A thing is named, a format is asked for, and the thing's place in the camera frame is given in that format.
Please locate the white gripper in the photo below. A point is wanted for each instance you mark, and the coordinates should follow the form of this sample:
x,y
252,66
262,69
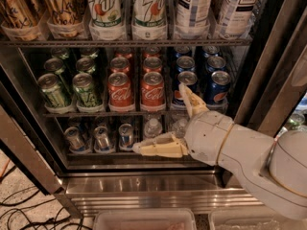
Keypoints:
x,y
206,137

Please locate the red coke can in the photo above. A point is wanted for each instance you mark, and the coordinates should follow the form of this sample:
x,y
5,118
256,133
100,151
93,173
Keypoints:
x,y
152,64
119,89
152,89
120,64

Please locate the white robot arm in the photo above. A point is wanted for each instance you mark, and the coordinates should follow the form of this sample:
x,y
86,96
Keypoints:
x,y
272,170

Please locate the water bottle middle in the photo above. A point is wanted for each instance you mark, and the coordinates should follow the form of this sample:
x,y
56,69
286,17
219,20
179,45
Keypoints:
x,y
178,127

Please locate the water bottle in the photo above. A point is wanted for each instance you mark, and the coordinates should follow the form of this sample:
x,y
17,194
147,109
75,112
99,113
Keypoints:
x,y
152,128
178,127

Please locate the blue pepsi can front right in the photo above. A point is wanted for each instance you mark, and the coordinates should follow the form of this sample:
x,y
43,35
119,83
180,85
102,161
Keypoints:
x,y
217,87

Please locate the blue pepsi can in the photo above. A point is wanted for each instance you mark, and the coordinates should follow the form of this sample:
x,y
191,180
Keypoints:
x,y
187,78
185,63
215,63
217,87

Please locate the blue pepsi can front left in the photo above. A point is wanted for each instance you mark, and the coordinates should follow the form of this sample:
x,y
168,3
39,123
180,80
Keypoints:
x,y
187,78

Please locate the red bull can right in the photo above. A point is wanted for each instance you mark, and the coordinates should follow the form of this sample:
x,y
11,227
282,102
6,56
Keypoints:
x,y
126,137

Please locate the red bull can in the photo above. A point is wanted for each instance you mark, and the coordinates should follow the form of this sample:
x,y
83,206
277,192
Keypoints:
x,y
74,138
126,137
102,141

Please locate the red bull can middle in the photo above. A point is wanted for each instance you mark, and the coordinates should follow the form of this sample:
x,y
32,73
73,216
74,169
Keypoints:
x,y
102,141

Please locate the glass fridge door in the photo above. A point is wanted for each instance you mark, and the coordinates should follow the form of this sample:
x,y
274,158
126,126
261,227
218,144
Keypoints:
x,y
273,78

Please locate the green can front right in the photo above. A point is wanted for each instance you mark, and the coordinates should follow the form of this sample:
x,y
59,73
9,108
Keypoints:
x,y
85,89

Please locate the green can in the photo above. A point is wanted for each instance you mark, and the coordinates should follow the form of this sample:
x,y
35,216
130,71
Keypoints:
x,y
85,89
53,91
56,66
86,65

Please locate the red bull can left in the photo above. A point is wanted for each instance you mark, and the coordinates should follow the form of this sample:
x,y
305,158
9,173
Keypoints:
x,y
74,138

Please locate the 7up can right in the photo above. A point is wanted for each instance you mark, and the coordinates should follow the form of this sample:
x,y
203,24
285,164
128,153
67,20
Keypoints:
x,y
149,13

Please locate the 7up can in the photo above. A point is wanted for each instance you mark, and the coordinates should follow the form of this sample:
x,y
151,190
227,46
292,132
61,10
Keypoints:
x,y
105,13
149,13

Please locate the green can front left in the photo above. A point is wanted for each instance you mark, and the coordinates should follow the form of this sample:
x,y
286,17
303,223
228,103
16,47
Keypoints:
x,y
53,91

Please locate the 7up can left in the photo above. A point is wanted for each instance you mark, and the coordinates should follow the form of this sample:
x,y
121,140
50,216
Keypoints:
x,y
105,13

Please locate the orange lacroix can right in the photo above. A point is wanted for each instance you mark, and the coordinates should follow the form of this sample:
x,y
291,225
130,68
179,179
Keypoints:
x,y
65,13

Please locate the orange lacroix can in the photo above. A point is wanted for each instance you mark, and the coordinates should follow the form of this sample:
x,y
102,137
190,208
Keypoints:
x,y
18,13
65,13

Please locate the orange lacroix can left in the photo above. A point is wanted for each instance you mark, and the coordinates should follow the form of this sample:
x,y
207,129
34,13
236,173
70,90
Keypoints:
x,y
18,13

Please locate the water bottle left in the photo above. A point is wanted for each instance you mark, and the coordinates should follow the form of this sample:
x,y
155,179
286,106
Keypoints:
x,y
152,128

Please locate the clear plastic bin right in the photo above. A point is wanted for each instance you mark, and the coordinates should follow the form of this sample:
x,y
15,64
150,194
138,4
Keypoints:
x,y
252,218

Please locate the clear plastic bin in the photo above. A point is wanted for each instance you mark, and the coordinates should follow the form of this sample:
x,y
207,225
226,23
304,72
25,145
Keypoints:
x,y
145,219
252,218

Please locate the clear plastic bin left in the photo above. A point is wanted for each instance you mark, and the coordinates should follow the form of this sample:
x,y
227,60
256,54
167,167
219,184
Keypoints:
x,y
145,219

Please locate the teas tea bottle left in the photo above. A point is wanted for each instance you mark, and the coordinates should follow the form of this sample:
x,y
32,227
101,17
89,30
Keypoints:
x,y
192,13

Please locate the teas tea bottle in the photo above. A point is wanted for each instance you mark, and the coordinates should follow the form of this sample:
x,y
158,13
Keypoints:
x,y
233,17
192,13

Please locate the teas tea bottle right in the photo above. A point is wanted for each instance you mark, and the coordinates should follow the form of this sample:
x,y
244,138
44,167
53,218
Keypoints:
x,y
233,17

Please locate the steel fridge frame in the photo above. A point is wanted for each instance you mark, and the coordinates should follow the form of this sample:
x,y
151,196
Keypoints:
x,y
88,182

